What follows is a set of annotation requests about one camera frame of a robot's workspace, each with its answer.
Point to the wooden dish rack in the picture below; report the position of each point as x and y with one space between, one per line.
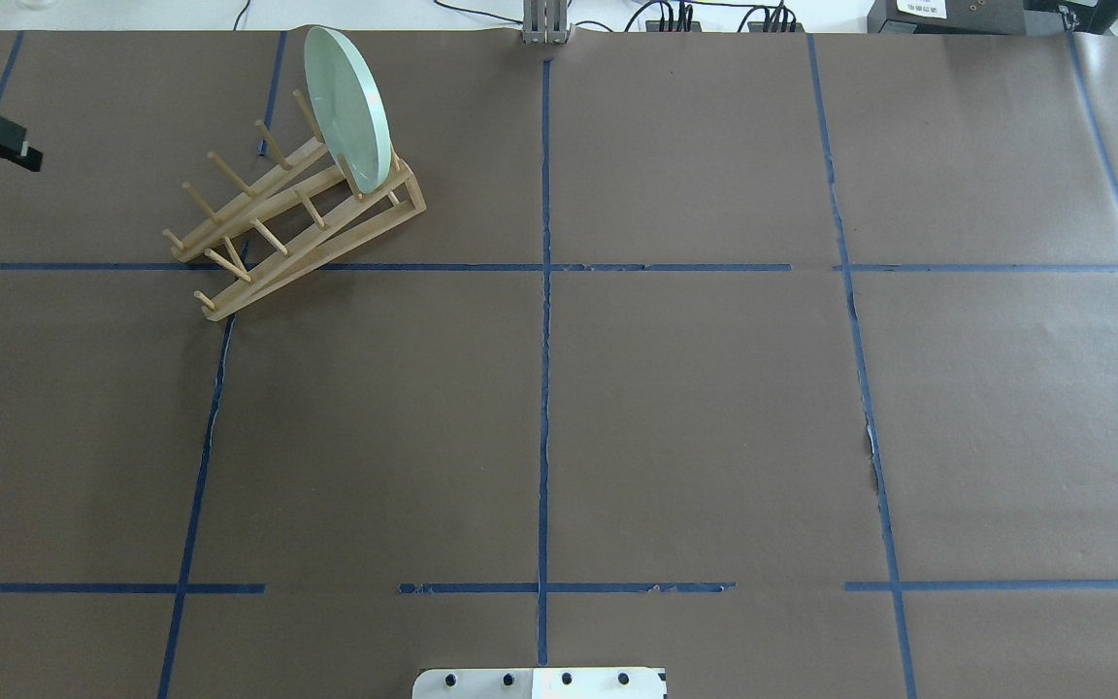
304 213

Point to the black box with label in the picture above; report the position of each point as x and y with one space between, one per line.
946 17

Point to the grey metal camera post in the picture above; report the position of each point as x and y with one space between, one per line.
546 22

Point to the light green plate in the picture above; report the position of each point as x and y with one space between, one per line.
348 107

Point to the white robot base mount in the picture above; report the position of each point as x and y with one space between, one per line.
544 682

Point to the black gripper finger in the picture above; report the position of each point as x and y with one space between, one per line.
15 148

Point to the black cable plugs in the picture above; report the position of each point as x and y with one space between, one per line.
737 17

